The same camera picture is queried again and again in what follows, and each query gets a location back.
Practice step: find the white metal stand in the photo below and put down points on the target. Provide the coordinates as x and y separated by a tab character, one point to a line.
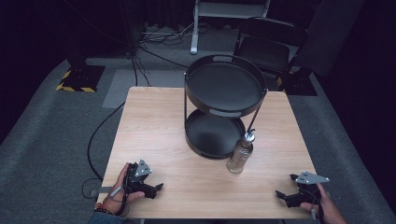
195	28

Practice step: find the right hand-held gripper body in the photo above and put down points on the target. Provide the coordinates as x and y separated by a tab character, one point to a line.
306	194

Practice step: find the black two-tier round rack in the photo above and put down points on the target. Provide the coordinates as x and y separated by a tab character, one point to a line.
224	85

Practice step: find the clear bottle with silver pump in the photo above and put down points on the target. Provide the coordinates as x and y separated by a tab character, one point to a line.
240	155

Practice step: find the black stand pole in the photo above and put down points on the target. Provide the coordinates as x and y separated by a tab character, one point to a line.
76	37

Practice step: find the black folding chair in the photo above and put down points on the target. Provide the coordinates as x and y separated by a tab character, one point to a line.
264	53

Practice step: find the black base with yellow stripes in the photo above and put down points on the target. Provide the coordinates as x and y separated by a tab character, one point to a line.
81	78
299	84

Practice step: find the person's left hand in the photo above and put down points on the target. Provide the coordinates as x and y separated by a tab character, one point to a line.
114	199

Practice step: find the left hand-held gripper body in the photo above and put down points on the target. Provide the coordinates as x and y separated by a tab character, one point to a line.
138	182

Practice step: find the dark grey panel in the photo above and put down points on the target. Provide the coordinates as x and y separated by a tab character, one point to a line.
330	34

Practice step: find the person's right hand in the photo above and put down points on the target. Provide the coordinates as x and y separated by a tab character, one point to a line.
328	211

